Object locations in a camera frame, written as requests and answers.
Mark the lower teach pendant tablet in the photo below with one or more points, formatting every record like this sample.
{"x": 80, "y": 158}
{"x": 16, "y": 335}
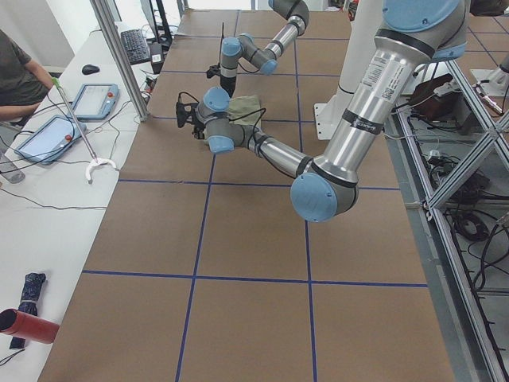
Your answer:
{"x": 50, "y": 141}

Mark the white reacher grabber tool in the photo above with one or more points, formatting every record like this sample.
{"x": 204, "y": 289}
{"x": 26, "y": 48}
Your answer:
{"x": 95, "y": 160}

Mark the brown paper table cover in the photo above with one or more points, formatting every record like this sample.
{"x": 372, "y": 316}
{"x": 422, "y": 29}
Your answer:
{"x": 202, "y": 271}

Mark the teach pendant tablet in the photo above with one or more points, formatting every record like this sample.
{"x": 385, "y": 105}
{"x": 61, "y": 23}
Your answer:
{"x": 94, "y": 102}
{"x": 50, "y": 141}

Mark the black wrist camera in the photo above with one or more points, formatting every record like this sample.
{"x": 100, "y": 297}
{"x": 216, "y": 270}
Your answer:
{"x": 213, "y": 70}
{"x": 185, "y": 113}

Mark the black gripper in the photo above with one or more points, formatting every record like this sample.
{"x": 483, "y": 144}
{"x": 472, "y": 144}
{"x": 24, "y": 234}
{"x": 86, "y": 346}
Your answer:
{"x": 197, "y": 132}
{"x": 227, "y": 83}

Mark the seated person in grey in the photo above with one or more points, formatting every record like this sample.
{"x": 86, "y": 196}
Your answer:
{"x": 24, "y": 82}

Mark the upper teach pendant tablet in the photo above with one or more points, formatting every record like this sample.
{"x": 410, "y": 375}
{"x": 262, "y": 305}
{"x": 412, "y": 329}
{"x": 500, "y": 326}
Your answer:
{"x": 94, "y": 102}

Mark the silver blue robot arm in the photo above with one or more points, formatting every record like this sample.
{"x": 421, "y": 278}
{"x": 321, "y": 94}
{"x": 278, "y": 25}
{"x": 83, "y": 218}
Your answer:
{"x": 265, "y": 60}
{"x": 411, "y": 33}

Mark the black computer mouse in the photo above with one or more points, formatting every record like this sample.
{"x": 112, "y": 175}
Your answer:
{"x": 89, "y": 69}

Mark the red cylindrical bottle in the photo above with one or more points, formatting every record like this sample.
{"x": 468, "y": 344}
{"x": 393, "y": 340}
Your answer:
{"x": 20, "y": 324}

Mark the black box with label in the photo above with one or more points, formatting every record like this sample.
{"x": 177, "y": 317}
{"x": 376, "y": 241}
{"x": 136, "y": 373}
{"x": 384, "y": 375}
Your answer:
{"x": 156, "y": 57}

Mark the dark blue folded cloth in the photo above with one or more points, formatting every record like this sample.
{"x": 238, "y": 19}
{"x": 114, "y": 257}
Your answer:
{"x": 28, "y": 302}

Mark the aluminium frame post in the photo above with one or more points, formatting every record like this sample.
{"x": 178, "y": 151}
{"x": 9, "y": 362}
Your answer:
{"x": 112, "y": 38}

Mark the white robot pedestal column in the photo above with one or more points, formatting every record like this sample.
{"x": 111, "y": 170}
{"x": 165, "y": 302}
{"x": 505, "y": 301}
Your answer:
{"x": 360, "y": 50}

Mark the olive green long-sleeve shirt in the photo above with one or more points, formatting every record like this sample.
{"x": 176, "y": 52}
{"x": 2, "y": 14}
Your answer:
{"x": 246, "y": 107}

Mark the black keyboard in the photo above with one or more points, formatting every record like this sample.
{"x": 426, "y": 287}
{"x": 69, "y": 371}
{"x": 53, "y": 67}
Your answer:
{"x": 135, "y": 45}

